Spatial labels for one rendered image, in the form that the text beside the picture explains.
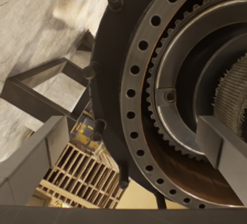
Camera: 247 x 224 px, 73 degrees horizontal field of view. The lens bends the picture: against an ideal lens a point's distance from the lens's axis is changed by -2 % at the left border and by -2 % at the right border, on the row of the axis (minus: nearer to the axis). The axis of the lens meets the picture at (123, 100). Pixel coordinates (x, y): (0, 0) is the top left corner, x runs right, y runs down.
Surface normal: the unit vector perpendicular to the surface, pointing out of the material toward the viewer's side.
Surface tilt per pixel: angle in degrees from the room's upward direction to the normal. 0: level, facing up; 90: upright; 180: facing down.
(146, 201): 90
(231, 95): 159
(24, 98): 90
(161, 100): 90
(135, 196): 90
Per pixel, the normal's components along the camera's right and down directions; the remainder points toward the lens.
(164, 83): -0.02, 0.30
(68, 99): 0.22, -0.08
